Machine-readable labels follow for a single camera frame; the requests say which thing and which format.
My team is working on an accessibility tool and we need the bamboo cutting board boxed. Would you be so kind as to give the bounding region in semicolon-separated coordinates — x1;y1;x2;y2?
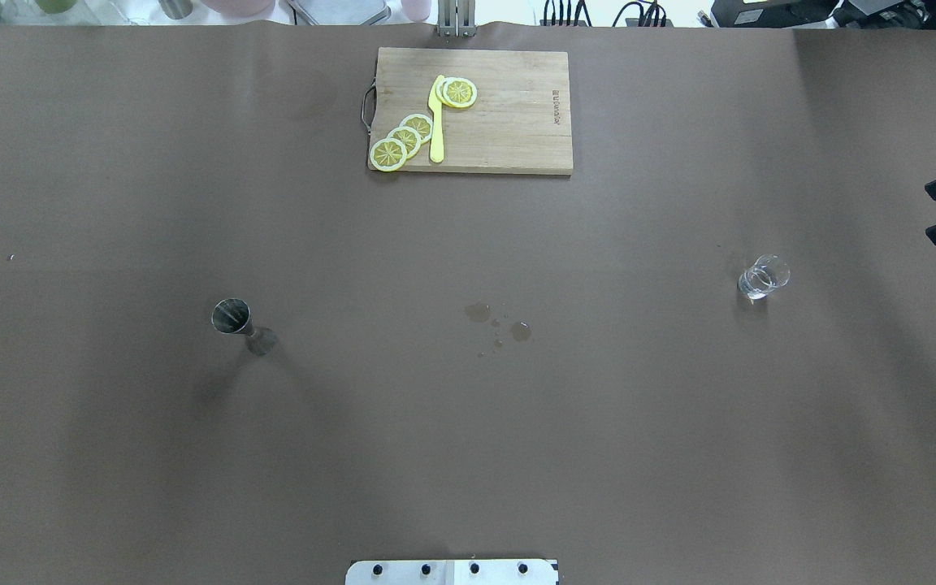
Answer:
369;47;574;176

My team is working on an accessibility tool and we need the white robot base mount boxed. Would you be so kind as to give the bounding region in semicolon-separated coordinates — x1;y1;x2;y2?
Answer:
344;558;561;584

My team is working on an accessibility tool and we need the lemon slice near knife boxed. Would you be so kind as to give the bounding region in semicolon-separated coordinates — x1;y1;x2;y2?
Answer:
401;112;434;144

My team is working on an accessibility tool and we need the lemon slice under pair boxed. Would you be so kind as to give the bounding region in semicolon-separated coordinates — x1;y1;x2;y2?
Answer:
434;76;449;105

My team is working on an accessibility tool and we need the lemon slice top pair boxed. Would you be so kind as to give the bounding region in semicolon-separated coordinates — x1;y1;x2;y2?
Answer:
444;77;479;110

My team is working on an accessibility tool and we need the yellow plastic knife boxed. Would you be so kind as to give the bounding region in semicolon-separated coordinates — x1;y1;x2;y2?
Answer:
427;75;445;164

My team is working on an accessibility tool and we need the aluminium frame post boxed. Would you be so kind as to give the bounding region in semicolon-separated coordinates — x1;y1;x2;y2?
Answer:
435;0;478;38

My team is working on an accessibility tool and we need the steel double jigger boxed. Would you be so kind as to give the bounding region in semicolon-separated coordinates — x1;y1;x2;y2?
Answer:
210;297;276;357

